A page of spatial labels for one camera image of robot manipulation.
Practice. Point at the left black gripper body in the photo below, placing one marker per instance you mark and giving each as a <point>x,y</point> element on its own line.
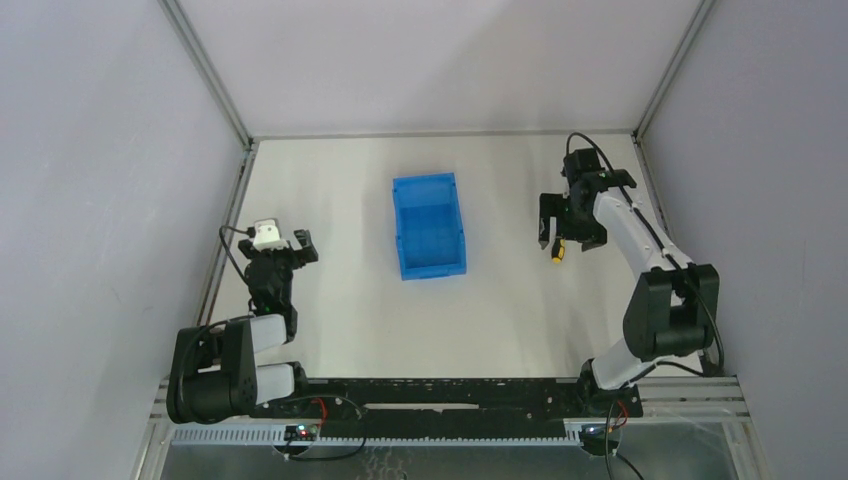
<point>274,252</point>

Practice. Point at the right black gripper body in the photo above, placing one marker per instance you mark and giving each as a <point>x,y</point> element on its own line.
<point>569,218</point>

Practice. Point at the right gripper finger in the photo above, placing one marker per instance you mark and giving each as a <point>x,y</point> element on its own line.
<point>550,219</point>
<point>593,240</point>

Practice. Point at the black yellow screwdriver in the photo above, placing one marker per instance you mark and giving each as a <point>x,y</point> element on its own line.
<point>558,250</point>

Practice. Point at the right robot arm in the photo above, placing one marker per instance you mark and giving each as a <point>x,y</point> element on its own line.
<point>671,311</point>

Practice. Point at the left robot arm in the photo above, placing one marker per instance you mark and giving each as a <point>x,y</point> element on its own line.
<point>215,374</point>

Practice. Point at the blue plastic bin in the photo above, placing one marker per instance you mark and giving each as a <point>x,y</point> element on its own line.
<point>430,237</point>

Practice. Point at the left circuit board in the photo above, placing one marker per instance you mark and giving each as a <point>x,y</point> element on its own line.
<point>301,433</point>

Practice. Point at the circuit board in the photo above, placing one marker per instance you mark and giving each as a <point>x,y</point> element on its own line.
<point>301,433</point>
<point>596,442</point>

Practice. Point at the right circuit board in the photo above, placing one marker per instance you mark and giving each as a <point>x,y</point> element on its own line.
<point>596,442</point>

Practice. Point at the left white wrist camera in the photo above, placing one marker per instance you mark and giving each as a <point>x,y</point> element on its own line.
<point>267,236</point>

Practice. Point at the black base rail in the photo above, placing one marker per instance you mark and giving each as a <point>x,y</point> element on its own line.
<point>454,407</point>

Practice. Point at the white cable duct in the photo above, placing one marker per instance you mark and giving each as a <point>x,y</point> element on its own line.
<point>279,435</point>

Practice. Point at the aluminium frame profile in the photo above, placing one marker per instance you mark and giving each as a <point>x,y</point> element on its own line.
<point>204,66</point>

